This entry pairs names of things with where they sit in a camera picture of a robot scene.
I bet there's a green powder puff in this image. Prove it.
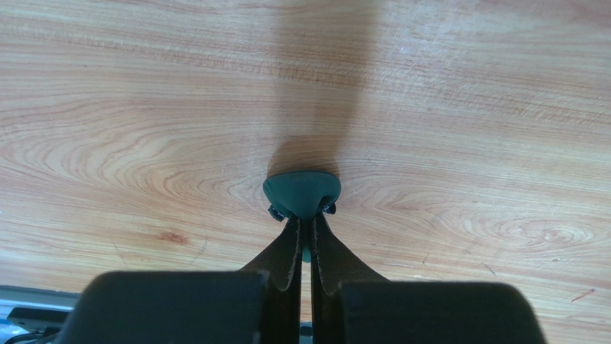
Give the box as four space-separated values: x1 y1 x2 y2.
262 171 343 263

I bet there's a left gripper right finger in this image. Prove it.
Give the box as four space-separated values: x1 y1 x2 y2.
311 214 546 343

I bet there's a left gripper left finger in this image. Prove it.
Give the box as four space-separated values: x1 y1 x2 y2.
58 218 303 343

